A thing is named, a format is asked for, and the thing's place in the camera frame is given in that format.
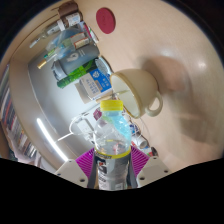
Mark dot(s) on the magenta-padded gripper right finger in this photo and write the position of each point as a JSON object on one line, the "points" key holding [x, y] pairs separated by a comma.
{"points": [[139, 161]]}

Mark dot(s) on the flat round red coaster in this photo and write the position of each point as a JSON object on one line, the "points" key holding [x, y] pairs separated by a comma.
{"points": [[105, 20]]}

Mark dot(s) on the magenta pouch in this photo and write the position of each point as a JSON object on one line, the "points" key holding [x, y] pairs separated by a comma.
{"points": [[97, 114]]}

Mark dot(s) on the blue plastic bag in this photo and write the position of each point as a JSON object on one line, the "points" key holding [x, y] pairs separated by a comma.
{"points": [[68, 35]]}

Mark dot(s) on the clear glass bottle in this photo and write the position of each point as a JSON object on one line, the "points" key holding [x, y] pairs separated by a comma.
{"points": [[46, 33]]}

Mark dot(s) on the cream ceramic cup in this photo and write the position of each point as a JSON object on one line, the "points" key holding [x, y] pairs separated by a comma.
{"points": [[143, 85]]}

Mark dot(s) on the gold-capped clear bottle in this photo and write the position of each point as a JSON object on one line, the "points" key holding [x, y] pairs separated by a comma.
{"points": [[42, 64]]}

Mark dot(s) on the white and blue carton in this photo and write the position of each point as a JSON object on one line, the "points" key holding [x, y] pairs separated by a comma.
{"points": [[95, 83]]}

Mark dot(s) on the white-lidded brown spread jar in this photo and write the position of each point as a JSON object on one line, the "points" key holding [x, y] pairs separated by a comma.
{"points": [[70, 20]]}

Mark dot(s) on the white led light bar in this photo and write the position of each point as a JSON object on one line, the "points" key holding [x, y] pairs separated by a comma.
{"points": [[50, 140]]}

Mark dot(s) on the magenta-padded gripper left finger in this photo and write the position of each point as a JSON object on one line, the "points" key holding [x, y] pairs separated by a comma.
{"points": [[85, 163]]}

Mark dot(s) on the clear yellow-capped drink bottle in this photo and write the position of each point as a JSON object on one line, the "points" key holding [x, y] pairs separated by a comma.
{"points": [[111, 166]]}

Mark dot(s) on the white wall power strip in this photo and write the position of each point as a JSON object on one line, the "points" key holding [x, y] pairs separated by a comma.
{"points": [[81, 126]]}

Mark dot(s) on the grey shaker bottle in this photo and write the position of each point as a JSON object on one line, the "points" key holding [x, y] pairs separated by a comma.
{"points": [[76, 60]]}

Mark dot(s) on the white spoon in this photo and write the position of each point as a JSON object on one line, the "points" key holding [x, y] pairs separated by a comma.
{"points": [[121, 92]]}

